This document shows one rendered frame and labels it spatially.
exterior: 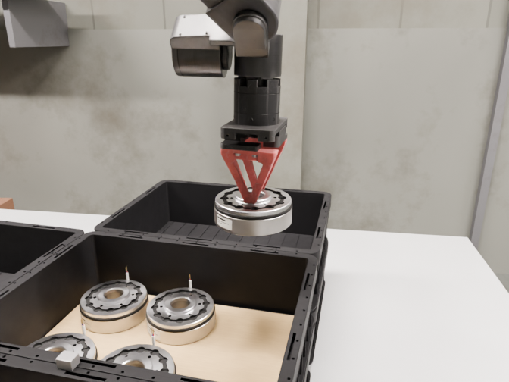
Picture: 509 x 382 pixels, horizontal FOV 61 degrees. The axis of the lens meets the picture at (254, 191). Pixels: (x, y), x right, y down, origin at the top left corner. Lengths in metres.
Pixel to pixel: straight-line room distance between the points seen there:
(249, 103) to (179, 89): 1.95
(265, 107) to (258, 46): 0.08
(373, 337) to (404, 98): 1.65
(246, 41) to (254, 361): 0.41
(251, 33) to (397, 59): 1.93
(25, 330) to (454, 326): 0.77
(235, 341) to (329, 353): 0.25
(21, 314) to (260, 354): 0.33
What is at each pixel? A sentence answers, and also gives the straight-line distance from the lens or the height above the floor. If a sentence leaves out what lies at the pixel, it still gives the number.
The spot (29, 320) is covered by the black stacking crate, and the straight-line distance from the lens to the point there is 0.70.
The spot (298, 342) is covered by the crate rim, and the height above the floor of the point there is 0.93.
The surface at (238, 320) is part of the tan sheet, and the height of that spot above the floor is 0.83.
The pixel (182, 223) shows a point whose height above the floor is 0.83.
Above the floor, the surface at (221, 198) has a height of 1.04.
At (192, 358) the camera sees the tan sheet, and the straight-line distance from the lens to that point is 0.64.
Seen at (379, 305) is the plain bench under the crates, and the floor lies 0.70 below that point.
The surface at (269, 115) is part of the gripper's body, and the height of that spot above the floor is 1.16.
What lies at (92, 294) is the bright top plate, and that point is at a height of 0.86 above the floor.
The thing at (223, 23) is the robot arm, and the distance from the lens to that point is 0.47.
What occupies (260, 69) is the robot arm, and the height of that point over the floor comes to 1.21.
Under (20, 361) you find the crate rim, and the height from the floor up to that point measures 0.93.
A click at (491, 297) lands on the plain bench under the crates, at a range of 1.12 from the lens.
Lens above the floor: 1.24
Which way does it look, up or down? 19 degrees down
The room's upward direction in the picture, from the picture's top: straight up
